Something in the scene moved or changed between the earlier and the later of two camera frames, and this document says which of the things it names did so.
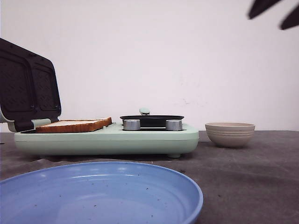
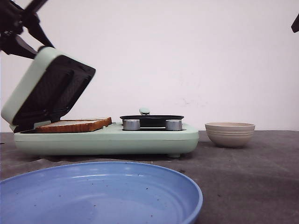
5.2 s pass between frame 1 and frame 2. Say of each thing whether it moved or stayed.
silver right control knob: stayed
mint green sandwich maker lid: moved
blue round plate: stayed
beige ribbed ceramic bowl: stayed
